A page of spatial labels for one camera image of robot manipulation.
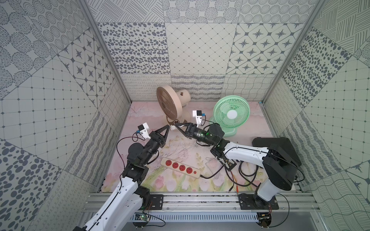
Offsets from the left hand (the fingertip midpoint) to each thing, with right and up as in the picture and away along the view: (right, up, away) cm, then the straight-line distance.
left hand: (167, 123), depth 66 cm
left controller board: (-14, -49, +4) cm, 51 cm away
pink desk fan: (+1, +10, +15) cm, 18 cm away
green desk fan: (+35, +5, +17) cm, 39 cm away
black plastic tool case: (+72, -15, +25) cm, 78 cm away
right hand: (+3, -2, +3) cm, 5 cm away
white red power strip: (+5, -28, +18) cm, 33 cm away
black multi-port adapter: (+34, -26, +20) cm, 48 cm away
